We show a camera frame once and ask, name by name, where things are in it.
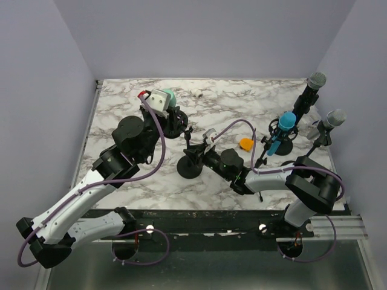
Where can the grey microphone silver grille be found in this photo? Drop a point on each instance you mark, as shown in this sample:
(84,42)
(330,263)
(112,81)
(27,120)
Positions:
(333,119)

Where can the orange tape measure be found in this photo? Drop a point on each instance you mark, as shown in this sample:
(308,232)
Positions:
(246,144)

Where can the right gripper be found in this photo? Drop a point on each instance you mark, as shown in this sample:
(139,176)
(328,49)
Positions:
(196,153)

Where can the blue microphone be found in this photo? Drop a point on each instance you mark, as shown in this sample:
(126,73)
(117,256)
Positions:
(285,124)

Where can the black round-base stand rear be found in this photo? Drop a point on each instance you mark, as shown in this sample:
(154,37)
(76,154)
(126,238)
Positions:
(286,145)

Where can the black microphone silver grille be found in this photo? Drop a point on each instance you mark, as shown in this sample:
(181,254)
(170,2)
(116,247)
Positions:
(309,96)

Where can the mint green microphone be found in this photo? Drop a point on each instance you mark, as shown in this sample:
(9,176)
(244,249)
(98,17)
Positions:
(172,101)

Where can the black round-base stand front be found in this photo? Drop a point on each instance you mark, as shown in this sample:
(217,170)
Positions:
(321,137)

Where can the black round-base shock-mount stand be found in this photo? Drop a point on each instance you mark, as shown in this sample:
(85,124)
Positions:
(185,171)

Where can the black tripod shock-mount stand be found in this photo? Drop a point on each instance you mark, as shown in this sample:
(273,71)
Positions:
(266,141)

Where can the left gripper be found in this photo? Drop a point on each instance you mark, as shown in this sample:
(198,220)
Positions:
(170,121)

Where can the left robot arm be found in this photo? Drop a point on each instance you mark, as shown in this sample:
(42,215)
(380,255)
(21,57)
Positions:
(53,235)

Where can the black mounting rail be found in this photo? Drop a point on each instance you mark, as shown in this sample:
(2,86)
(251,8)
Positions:
(197,231)

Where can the clear plastic screw box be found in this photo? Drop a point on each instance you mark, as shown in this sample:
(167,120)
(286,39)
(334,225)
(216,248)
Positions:
(310,120)

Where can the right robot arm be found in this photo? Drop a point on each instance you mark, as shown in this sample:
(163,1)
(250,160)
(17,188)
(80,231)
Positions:
(315,187)

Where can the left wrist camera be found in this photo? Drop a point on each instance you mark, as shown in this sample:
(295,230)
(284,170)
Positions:
(156,101)

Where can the white pipe elbow fitting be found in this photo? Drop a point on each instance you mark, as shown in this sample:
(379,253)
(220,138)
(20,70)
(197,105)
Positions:
(197,93)

